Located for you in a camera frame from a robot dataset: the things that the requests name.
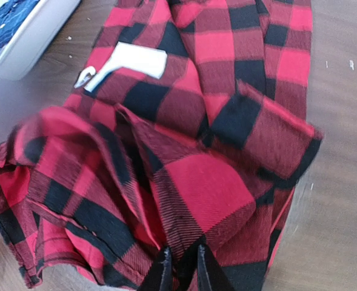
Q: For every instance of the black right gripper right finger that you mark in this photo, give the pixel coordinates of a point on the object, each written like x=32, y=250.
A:
x=209, y=272

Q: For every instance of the red black plaid shirt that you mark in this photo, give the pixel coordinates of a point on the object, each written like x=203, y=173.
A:
x=192, y=131

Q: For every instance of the white plastic basin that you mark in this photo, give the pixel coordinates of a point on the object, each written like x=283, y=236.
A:
x=32, y=38

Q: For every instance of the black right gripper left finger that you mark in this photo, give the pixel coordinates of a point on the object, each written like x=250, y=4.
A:
x=160, y=275

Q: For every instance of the blue plaid shirt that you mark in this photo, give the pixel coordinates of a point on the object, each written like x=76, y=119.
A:
x=12, y=15

